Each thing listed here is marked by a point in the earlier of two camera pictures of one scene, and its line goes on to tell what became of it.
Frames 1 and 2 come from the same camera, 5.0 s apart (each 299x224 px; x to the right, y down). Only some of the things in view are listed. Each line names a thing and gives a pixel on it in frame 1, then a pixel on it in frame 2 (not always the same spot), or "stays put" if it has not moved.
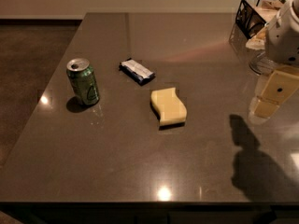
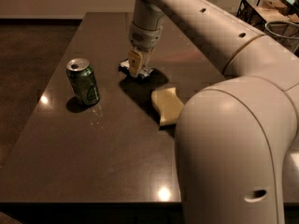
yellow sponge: x=168 y=107 stays put
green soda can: x=84 y=80 stays put
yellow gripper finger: x=282 y=82 -> x=135 y=62
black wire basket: x=251 y=16 stays put
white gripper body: x=282 y=42 -> x=145 y=37
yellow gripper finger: x=264 y=107 -> x=147 y=56
